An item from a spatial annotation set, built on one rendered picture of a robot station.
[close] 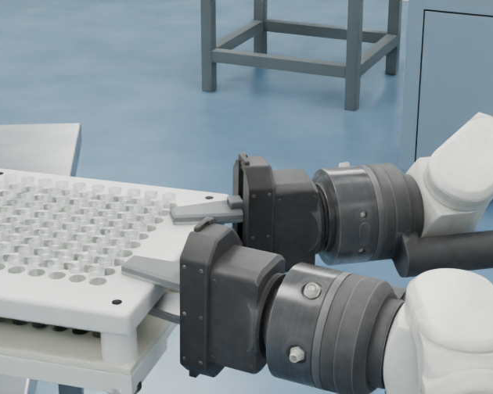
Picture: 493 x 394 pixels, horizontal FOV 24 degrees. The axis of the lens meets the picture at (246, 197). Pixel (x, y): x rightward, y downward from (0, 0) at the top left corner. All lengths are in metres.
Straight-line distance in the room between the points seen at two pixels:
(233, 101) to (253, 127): 0.35
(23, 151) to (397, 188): 0.83
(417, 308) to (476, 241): 0.27
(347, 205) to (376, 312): 0.20
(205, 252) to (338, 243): 0.19
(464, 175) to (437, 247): 0.07
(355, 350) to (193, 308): 0.13
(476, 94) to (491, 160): 2.74
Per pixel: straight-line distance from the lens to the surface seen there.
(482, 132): 1.06
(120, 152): 4.26
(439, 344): 0.74
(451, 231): 1.05
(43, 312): 0.87
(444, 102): 3.81
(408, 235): 1.02
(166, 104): 4.79
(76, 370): 0.88
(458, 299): 0.78
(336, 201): 0.99
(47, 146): 1.73
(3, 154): 1.71
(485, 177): 1.03
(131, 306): 0.85
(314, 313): 0.81
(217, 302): 0.85
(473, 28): 3.73
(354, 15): 4.60
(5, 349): 0.91
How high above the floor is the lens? 1.48
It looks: 23 degrees down
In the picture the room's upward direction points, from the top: straight up
